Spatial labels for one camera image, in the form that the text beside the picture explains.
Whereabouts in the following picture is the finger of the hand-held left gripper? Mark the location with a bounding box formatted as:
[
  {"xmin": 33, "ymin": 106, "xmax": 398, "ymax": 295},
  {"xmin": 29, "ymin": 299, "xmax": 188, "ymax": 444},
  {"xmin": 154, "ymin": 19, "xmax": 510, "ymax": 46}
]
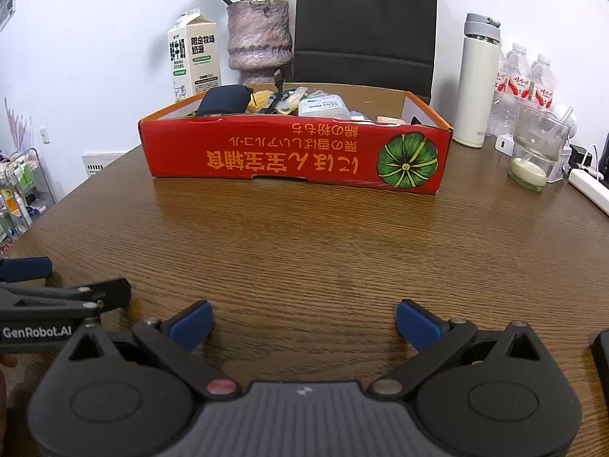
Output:
[
  {"xmin": 0, "ymin": 278, "xmax": 131, "ymax": 324},
  {"xmin": 0, "ymin": 257, "xmax": 53, "ymax": 283}
]

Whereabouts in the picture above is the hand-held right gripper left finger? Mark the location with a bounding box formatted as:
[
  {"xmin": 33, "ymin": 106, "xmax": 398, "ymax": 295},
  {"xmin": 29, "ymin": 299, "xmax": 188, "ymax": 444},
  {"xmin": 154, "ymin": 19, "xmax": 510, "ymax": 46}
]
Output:
[{"xmin": 62, "ymin": 299, "xmax": 241, "ymax": 401}]

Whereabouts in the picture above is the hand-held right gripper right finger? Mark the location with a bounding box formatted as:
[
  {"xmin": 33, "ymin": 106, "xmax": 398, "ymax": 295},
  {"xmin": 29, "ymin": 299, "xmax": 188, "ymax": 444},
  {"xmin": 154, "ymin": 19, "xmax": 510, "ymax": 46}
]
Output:
[{"xmin": 370, "ymin": 299, "xmax": 548, "ymax": 401}]

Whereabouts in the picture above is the red cardboard box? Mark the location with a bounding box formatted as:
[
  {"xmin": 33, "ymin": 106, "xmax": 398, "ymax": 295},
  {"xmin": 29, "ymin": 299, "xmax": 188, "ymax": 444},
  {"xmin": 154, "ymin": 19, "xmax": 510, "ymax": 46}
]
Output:
[{"xmin": 138, "ymin": 83, "xmax": 454, "ymax": 196}]

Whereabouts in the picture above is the navy blue zip case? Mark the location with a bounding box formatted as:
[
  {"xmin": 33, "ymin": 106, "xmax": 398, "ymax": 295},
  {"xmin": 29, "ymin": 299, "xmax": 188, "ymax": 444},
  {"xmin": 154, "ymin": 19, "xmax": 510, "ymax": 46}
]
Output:
[{"xmin": 197, "ymin": 85, "xmax": 253, "ymax": 116}]

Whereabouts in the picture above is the yellow and white plush toy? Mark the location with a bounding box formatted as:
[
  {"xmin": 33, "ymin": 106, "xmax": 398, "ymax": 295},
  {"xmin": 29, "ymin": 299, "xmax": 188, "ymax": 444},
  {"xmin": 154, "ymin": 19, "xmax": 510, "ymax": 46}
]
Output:
[{"xmin": 247, "ymin": 90, "xmax": 277, "ymax": 114}]

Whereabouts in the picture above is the white tissue pack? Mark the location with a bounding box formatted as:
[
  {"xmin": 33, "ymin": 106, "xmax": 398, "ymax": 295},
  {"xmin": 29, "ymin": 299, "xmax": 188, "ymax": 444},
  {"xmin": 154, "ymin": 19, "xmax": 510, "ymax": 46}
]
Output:
[{"xmin": 299, "ymin": 95, "xmax": 351, "ymax": 119}]

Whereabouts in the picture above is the wooden desktop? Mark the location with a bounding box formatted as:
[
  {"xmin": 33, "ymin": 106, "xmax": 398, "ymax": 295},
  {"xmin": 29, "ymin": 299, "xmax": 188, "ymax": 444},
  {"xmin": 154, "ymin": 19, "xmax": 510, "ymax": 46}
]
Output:
[{"xmin": 0, "ymin": 83, "xmax": 609, "ymax": 457}]

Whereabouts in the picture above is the metal storage rack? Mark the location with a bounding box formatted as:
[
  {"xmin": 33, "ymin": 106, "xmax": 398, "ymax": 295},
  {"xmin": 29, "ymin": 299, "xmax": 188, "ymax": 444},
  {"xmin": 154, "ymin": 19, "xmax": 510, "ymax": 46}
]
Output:
[{"xmin": 0, "ymin": 147, "xmax": 58, "ymax": 243}]

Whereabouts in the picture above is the black phone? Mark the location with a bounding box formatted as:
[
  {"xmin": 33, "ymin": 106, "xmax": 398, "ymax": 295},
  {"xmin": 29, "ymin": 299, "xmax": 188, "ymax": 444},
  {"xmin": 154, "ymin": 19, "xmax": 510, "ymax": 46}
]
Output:
[{"xmin": 592, "ymin": 328, "xmax": 609, "ymax": 391}]

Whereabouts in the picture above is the white plastic container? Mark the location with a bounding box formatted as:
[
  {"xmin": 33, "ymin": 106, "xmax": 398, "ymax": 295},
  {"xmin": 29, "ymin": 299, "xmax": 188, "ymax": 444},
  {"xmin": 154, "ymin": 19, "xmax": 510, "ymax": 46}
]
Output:
[{"xmin": 547, "ymin": 147, "xmax": 572, "ymax": 184}]

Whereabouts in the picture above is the glass cup with milk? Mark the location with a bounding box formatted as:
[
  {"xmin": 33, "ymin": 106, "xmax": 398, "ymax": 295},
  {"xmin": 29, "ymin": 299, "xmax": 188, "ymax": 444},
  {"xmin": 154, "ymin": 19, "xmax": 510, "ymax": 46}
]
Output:
[{"xmin": 508, "ymin": 105, "xmax": 572, "ymax": 192}]

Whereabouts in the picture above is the white power strip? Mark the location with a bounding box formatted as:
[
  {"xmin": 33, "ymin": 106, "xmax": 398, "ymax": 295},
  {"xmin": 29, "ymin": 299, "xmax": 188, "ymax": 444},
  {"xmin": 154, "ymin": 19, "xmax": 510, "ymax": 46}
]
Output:
[{"xmin": 568, "ymin": 169, "xmax": 609, "ymax": 216}]

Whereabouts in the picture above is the black power adapter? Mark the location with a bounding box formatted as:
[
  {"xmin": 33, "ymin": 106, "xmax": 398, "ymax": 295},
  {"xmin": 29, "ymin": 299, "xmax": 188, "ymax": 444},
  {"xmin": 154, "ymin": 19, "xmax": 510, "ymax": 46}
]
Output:
[{"xmin": 568, "ymin": 144, "xmax": 595, "ymax": 167}]

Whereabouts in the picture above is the white thermos bottle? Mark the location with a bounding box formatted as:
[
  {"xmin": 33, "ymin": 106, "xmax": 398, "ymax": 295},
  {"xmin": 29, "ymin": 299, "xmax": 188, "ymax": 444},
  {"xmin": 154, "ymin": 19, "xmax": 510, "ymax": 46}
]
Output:
[{"xmin": 452, "ymin": 13, "xmax": 502, "ymax": 148}]

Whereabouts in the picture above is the white milk carton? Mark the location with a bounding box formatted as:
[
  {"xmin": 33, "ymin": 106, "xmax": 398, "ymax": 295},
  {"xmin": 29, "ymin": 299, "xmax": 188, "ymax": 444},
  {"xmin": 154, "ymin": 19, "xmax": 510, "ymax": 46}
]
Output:
[{"xmin": 167, "ymin": 8, "xmax": 223, "ymax": 103}]

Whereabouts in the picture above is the white round gadget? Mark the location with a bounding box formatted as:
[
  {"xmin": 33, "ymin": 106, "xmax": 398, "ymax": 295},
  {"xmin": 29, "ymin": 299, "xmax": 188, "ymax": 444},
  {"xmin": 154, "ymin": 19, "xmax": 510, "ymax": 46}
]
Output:
[{"xmin": 552, "ymin": 104, "xmax": 579, "ymax": 136}]

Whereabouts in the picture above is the clear water bottle red label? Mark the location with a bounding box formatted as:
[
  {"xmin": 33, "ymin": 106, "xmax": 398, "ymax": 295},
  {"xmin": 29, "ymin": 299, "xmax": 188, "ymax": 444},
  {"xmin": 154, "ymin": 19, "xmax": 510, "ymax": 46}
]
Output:
[
  {"xmin": 526, "ymin": 54, "xmax": 555, "ymax": 111},
  {"xmin": 492, "ymin": 43, "xmax": 530, "ymax": 139}
]

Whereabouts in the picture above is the purple ceramic vase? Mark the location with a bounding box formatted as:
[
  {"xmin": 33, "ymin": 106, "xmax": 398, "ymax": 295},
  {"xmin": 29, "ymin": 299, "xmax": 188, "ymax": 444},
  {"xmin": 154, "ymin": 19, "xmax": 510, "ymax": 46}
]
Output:
[{"xmin": 226, "ymin": 0, "xmax": 294, "ymax": 85}]

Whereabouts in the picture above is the black paper bag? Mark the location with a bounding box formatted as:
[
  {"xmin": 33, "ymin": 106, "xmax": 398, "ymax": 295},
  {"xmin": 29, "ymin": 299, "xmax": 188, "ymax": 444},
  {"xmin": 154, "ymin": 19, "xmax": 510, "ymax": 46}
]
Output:
[{"xmin": 291, "ymin": 0, "xmax": 438, "ymax": 105}]

